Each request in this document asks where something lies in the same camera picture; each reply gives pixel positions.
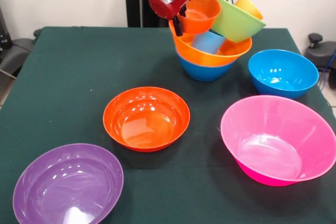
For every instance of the purple bowl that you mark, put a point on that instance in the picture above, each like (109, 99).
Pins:
(68, 187)

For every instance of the large red-orange bowl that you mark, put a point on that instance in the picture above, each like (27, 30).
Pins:
(147, 121)

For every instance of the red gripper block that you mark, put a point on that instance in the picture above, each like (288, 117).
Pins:
(165, 6)

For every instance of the black equipment box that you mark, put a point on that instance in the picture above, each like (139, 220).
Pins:
(4, 30)

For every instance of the blue cup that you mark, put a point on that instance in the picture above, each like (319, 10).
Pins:
(207, 43)

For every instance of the blue cone-shaped bowl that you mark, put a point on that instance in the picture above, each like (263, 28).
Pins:
(207, 73)

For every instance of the large orange bowl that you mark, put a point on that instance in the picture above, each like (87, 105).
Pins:
(207, 56)

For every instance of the dark green table cloth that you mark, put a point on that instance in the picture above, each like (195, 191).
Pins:
(78, 77)

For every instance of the pink bowl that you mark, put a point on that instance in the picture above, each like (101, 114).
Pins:
(270, 150)

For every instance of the small red bowl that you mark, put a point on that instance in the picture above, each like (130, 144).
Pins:
(202, 24)

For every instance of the green bowl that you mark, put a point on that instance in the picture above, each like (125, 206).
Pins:
(236, 24)

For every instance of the blue round bowl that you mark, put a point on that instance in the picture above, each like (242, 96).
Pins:
(283, 82)

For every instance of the black pedestal foot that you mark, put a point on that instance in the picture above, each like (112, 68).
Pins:
(320, 53)
(15, 53)

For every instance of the orange cup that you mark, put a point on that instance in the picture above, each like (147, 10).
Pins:
(249, 6)

